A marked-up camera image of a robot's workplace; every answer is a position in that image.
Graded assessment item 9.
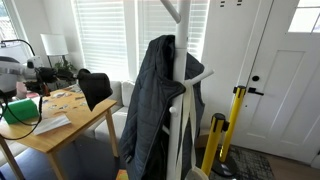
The brown wooden table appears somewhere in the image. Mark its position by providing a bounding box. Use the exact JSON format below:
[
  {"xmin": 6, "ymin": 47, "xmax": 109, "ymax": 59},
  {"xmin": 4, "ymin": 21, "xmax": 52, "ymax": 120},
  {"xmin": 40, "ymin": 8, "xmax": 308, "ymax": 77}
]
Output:
[{"xmin": 0, "ymin": 90, "xmax": 119, "ymax": 180}]

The yellow stanchion post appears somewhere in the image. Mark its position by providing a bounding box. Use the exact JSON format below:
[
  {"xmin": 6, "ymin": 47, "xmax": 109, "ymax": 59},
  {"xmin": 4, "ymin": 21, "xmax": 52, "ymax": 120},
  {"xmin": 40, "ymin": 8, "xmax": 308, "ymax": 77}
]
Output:
[
  {"xmin": 201, "ymin": 113, "xmax": 228, "ymax": 176},
  {"xmin": 212, "ymin": 86, "xmax": 246, "ymax": 178}
]

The grey sofa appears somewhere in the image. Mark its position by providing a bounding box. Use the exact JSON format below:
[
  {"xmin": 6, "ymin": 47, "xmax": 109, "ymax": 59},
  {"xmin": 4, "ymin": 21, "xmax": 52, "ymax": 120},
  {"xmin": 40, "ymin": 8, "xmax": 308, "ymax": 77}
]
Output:
[{"xmin": 84, "ymin": 81, "xmax": 134, "ymax": 143}]

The grey patterned door mat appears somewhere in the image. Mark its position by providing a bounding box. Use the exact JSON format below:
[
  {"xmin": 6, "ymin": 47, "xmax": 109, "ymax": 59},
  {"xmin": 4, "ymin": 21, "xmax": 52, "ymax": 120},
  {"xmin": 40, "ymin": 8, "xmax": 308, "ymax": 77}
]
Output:
[{"xmin": 209, "ymin": 146, "xmax": 275, "ymax": 180}]

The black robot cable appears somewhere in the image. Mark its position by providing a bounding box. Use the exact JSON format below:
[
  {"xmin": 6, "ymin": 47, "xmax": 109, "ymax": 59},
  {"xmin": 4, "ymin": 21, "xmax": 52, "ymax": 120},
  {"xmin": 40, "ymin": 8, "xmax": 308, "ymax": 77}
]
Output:
[{"xmin": 0, "ymin": 89, "xmax": 44, "ymax": 141}]

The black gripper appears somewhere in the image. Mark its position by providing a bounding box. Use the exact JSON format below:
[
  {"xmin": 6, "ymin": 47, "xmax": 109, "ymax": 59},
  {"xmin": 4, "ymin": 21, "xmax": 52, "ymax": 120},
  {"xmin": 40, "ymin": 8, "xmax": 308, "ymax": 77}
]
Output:
[{"xmin": 35, "ymin": 66, "xmax": 79, "ymax": 85}]

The black arc floor lamp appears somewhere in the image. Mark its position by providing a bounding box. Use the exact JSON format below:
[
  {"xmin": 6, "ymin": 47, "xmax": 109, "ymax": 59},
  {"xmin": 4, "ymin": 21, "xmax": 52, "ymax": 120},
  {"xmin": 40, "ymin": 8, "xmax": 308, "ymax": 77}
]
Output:
[{"xmin": 0, "ymin": 39, "xmax": 35, "ymax": 56}]

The black hat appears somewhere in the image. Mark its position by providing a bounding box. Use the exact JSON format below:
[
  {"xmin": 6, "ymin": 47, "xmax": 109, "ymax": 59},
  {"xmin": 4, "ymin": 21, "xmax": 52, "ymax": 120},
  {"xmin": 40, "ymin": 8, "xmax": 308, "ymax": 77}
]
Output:
[{"xmin": 77, "ymin": 69, "xmax": 113, "ymax": 110}]

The cream tote bag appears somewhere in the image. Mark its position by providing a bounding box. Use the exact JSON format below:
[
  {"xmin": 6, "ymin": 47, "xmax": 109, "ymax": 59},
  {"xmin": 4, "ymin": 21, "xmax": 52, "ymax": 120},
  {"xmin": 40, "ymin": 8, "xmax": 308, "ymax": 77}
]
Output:
[{"xmin": 175, "ymin": 80, "xmax": 209, "ymax": 180}]

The black door handle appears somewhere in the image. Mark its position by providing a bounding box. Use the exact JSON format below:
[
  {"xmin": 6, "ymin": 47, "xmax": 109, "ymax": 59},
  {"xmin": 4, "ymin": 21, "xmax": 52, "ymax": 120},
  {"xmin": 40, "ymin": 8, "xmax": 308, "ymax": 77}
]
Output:
[{"xmin": 248, "ymin": 87, "xmax": 264, "ymax": 96}]

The white front door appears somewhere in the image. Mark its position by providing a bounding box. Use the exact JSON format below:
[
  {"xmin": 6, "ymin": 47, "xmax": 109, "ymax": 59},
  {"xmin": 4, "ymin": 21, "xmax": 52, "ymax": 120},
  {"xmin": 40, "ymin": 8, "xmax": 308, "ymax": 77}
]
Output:
[{"xmin": 232, "ymin": 0, "xmax": 320, "ymax": 164}]

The white shade table lamp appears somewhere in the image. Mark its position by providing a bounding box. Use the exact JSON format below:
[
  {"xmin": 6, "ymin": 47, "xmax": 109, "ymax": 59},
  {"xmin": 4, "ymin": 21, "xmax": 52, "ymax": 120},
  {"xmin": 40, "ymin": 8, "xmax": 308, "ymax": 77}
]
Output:
[{"xmin": 41, "ymin": 34, "xmax": 69, "ymax": 66}]

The white coat rack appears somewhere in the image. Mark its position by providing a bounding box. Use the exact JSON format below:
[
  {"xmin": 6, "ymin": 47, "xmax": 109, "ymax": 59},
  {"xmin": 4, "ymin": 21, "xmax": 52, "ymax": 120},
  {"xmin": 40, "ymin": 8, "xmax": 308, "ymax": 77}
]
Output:
[{"xmin": 159, "ymin": 0, "xmax": 215, "ymax": 180}]

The white folded paper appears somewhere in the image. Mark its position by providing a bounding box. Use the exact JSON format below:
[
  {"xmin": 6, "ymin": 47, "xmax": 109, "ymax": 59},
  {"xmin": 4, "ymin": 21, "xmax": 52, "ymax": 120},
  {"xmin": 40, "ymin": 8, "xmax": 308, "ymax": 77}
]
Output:
[{"xmin": 33, "ymin": 114, "xmax": 71, "ymax": 135}]

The near yellow stanchion post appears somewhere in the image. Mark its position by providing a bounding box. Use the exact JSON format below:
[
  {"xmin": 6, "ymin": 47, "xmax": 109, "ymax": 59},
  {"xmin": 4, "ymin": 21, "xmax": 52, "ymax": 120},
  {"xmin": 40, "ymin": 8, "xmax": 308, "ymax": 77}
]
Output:
[{"xmin": 201, "ymin": 113, "xmax": 228, "ymax": 176}]

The far yellow stanchion post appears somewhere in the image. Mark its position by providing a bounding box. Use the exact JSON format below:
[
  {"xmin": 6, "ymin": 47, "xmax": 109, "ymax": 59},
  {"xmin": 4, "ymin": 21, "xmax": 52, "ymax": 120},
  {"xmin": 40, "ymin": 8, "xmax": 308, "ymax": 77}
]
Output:
[{"xmin": 212, "ymin": 86, "xmax": 246, "ymax": 178}]

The green plastic box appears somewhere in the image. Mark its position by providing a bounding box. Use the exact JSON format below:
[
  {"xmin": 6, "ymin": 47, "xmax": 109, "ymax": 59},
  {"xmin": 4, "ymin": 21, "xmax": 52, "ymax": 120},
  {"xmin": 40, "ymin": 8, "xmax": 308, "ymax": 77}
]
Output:
[{"xmin": 4, "ymin": 99, "xmax": 39, "ymax": 124}]

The green potted plant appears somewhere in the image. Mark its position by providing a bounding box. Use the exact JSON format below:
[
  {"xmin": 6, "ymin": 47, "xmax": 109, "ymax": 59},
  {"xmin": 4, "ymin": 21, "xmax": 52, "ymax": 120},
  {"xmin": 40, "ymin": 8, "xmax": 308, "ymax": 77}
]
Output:
[{"xmin": 54, "ymin": 60, "xmax": 76, "ymax": 81}]

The dark blue puffer vest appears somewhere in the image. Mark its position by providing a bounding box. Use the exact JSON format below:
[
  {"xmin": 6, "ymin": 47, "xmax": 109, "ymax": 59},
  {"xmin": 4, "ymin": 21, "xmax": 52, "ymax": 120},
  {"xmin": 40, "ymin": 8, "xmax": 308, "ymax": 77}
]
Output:
[{"xmin": 118, "ymin": 34, "xmax": 206, "ymax": 180}]

